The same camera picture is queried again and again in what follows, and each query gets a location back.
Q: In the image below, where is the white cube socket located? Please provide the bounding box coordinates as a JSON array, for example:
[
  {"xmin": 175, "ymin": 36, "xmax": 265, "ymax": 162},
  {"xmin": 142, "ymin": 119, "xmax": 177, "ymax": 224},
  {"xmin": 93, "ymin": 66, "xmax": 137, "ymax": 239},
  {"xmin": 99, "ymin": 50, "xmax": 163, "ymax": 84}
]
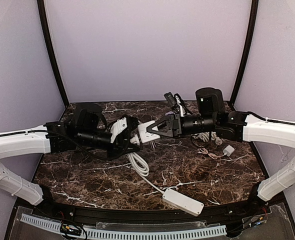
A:
[{"xmin": 137, "ymin": 120, "xmax": 161, "ymax": 150}]

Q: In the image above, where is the white plug with cable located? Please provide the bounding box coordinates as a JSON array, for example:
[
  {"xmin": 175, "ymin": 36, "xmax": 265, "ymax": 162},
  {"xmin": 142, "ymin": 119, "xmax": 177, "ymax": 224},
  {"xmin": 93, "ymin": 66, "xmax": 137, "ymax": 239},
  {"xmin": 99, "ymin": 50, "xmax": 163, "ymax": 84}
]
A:
[{"xmin": 127, "ymin": 134, "xmax": 164, "ymax": 194}]

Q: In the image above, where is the white cable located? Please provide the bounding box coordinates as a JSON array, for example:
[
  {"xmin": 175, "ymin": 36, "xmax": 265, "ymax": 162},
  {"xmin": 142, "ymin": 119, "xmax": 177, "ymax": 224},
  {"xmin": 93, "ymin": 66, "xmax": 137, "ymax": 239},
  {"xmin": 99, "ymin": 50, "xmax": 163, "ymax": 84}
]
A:
[{"xmin": 191, "ymin": 131, "xmax": 224, "ymax": 146}]

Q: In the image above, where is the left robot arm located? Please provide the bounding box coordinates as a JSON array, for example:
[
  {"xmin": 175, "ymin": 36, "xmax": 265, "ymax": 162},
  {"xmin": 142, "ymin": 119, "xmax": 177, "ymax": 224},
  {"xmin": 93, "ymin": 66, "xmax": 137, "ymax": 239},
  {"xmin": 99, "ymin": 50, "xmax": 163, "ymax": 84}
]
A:
[{"xmin": 0, "ymin": 117, "xmax": 139, "ymax": 206}]

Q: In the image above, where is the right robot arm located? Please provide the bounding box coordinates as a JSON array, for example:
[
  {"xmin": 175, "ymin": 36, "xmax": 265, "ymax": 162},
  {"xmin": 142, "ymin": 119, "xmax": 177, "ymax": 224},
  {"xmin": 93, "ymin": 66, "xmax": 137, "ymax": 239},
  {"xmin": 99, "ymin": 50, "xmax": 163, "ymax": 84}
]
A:
[{"xmin": 146, "ymin": 111, "xmax": 295, "ymax": 202}]

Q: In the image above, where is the small white charger adapter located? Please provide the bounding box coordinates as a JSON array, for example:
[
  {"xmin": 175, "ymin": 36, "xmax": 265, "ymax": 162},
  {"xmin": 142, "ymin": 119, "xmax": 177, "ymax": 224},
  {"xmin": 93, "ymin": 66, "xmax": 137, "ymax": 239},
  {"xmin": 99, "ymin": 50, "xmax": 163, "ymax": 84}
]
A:
[{"xmin": 222, "ymin": 145, "xmax": 235, "ymax": 157}]

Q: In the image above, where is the white power strip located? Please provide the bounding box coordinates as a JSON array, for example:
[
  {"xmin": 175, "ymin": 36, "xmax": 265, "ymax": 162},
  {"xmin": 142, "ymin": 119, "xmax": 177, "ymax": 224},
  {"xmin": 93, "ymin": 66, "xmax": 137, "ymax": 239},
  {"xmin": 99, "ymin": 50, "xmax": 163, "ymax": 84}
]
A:
[{"xmin": 162, "ymin": 188, "xmax": 204, "ymax": 217}]

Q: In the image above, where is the pink charging cable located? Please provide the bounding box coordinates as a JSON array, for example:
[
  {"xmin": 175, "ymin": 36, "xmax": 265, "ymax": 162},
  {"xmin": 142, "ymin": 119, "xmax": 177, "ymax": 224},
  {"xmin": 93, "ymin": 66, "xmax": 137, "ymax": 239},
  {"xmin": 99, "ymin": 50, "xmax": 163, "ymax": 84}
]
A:
[{"xmin": 197, "ymin": 147, "xmax": 226, "ymax": 160}]

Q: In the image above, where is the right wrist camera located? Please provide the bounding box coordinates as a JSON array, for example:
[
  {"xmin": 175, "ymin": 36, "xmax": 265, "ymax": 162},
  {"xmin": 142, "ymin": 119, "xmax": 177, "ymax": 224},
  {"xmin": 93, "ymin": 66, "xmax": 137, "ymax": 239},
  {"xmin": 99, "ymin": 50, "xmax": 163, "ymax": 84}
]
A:
[{"xmin": 195, "ymin": 87, "xmax": 225, "ymax": 116}]

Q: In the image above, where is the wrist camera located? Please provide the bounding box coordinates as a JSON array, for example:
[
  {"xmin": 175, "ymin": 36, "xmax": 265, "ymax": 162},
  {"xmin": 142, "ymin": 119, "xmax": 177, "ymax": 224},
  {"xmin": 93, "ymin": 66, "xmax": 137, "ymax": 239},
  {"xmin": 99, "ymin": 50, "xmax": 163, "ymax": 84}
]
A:
[
  {"xmin": 72, "ymin": 102, "xmax": 108, "ymax": 137},
  {"xmin": 195, "ymin": 87, "xmax": 225, "ymax": 116}
]

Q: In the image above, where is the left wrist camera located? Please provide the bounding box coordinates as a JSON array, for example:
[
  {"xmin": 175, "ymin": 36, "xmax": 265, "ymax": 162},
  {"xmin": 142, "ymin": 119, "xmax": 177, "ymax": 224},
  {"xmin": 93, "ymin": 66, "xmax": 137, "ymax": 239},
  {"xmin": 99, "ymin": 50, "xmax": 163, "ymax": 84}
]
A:
[{"xmin": 72, "ymin": 102, "xmax": 108, "ymax": 137}]

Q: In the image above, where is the black front table rail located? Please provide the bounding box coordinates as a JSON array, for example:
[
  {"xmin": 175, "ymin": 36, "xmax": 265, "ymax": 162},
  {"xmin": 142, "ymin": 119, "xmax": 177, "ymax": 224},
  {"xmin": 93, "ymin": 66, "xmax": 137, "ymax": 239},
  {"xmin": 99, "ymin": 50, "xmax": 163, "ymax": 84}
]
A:
[{"xmin": 37, "ymin": 201, "xmax": 247, "ymax": 226}]

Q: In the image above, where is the white slotted cable duct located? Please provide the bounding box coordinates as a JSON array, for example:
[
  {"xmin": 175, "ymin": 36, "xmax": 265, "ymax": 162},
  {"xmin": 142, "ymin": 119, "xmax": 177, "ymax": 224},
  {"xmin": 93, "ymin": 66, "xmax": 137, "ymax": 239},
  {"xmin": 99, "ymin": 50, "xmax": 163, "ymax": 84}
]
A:
[{"xmin": 20, "ymin": 213, "xmax": 227, "ymax": 240}]

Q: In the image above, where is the left black frame post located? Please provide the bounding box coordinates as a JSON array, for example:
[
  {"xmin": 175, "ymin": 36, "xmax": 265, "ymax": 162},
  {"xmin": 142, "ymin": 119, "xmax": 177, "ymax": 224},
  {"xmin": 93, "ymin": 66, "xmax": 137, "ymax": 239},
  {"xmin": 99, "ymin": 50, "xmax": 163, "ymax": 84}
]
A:
[{"xmin": 36, "ymin": 0, "xmax": 70, "ymax": 109}]

